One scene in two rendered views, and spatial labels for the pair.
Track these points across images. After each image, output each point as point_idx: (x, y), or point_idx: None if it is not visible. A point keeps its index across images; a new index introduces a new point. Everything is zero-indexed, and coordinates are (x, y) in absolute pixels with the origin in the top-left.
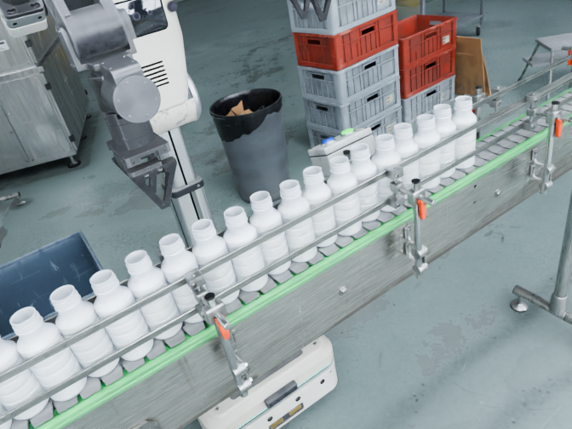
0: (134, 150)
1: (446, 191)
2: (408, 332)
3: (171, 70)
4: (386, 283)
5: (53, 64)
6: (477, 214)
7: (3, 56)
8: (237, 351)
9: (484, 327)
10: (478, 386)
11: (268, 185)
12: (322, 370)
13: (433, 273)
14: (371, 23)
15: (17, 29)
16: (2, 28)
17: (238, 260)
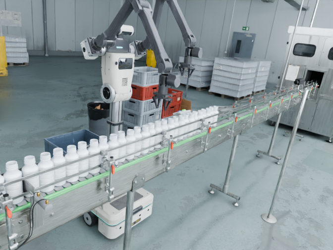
0: (165, 94)
1: (210, 130)
2: (174, 199)
3: (129, 81)
4: (194, 154)
5: None
6: (215, 140)
7: None
8: (164, 159)
9: (200, 198)
10: (201, 215)
11: None
12: (148, 205)
13: (180, 180)
14: (156, 86)
15: (89, 57)
16: None
17: (169, 132)
